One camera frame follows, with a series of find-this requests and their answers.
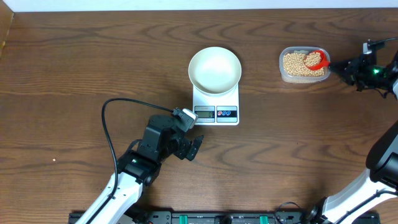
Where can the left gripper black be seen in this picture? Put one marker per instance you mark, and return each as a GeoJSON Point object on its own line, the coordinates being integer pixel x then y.
{"type": "Point", "coordinates": [181, 152]}

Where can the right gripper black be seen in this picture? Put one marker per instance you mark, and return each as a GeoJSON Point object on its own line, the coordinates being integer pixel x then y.
{"type": "Point", "coordinates": [351, 74]}

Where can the red measuring scoop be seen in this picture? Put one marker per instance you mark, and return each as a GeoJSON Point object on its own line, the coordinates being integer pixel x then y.
{"type": "Point", "coordinates": [316, 60]}

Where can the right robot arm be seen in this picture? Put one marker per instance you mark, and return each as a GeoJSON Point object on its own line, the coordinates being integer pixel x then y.
{"type": "Point", "coordinates": [378, 182]}

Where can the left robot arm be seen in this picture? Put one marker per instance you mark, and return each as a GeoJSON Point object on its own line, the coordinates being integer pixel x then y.
{"type": "Point", "coordinates": [140, 165]}

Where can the white kitchen scale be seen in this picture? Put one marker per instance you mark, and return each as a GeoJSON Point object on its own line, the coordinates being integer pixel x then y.
{"type": "Point", "coordinates": [218, 109]}

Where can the white bowl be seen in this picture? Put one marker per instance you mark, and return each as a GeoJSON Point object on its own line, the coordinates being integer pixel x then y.
{"type": "Point", "coordinates": [215, 70]}

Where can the clear plastic container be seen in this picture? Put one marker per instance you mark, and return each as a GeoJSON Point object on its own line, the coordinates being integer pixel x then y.
{"type": "Point", "coordinates": [300, 79]}

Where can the soybeans pile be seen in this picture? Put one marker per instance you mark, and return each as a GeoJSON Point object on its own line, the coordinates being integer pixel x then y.
{"type": "Point", "coordinates": [293, 64]}

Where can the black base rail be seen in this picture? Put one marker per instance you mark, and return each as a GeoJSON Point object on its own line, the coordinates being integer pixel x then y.
{"type": "Point", "coordinates": [167, 217]}

